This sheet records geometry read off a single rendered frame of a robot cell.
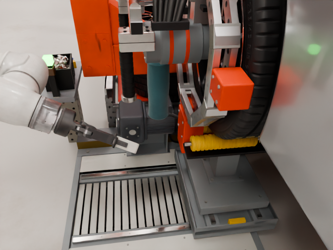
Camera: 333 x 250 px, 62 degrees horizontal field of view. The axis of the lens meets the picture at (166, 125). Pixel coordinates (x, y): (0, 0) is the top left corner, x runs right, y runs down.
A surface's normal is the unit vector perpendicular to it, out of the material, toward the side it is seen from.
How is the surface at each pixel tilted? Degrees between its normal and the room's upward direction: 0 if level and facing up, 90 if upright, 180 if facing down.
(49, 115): 60
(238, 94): 90
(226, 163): 90
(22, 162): 0
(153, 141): 90
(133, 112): 0
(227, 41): 90
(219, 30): 45
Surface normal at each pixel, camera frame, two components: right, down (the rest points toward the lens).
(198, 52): 0.14, 0.74
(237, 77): 0.02, -0.80
